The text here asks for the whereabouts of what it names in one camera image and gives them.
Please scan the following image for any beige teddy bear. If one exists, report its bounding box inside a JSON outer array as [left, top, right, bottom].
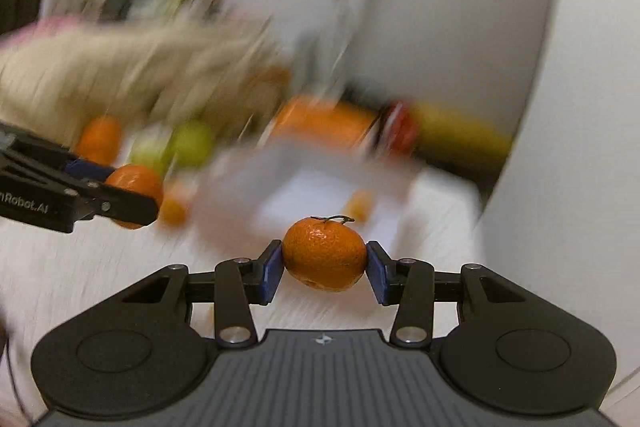
[[125, 26, 294, 134]]

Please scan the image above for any green guava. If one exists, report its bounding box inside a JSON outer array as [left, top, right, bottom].
[[127, 133, 174, 176], [172, 119, 217, 168]]

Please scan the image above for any mandarin with stem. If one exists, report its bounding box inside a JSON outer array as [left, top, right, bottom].
[[282, 215, 368, 293]]

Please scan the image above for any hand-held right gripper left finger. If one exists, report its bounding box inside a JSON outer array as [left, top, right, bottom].
[[120, 239, 286, 349]]

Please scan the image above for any orange paper bag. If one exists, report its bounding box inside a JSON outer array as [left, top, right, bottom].
[[269, 96, 379, 148]]

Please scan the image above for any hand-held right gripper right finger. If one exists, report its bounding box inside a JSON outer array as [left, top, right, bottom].
[[365, 240, 531, 349]]

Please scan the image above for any pink cardboard box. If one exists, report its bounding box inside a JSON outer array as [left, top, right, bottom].
[[192, 141, 422, 254]]

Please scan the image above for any pink cloth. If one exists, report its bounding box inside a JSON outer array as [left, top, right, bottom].
[[0, 17, 87, 46]]

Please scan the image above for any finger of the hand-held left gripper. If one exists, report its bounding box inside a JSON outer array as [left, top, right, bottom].
[[65, 178, 161, 228], [62, 157, 118, 184]]

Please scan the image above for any small round orange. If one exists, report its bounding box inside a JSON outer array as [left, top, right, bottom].
[[347, 190, 376, 223], [159, 191, 189, 226]]

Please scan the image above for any beige blanket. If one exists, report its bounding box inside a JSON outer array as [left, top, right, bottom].
[[0, 24, 201, 120]]

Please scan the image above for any white lace tablecloth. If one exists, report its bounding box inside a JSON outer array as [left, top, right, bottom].
[[0, 139, 501, 420]]

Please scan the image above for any large orange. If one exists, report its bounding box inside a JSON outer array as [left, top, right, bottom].
[[76, 116, 124, 166]]

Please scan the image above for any red object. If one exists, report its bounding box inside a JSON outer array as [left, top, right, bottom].
[[381, 101, 422, 156]]

